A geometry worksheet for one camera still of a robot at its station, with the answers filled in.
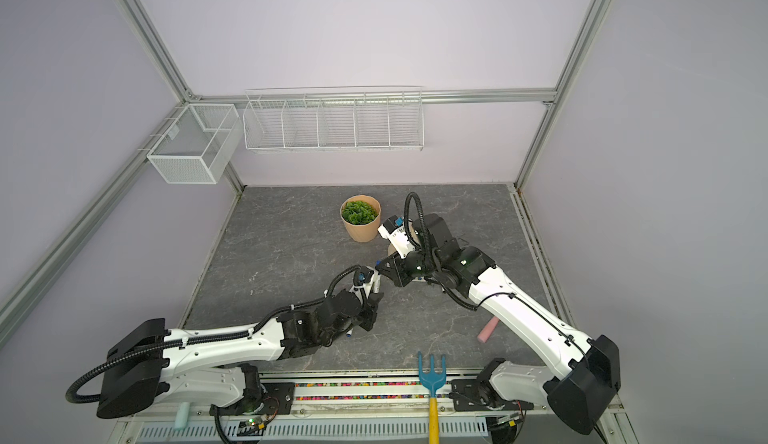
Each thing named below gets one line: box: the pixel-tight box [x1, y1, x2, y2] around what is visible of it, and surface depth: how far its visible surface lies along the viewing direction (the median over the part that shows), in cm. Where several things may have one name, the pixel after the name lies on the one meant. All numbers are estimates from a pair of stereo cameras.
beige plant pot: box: [339, 194, 381, 243], surface depth 101 cm
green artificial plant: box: [342, 200, 379, 225], surface depth 100 cm
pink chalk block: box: [477, 316, 499, 343], surface depth 84 cm
